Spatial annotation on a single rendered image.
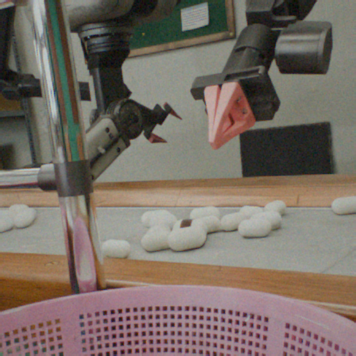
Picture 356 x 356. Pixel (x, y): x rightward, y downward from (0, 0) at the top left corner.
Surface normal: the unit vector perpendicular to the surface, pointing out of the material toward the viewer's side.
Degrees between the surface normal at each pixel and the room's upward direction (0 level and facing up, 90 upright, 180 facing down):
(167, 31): 90
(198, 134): 90
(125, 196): 45
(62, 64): 90
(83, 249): 90
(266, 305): 75
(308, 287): 0
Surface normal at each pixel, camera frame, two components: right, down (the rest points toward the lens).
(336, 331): -0.91, -0.11
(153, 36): -0.48, 0.16
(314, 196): -0.47, -0.58
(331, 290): -0.11, -0.99
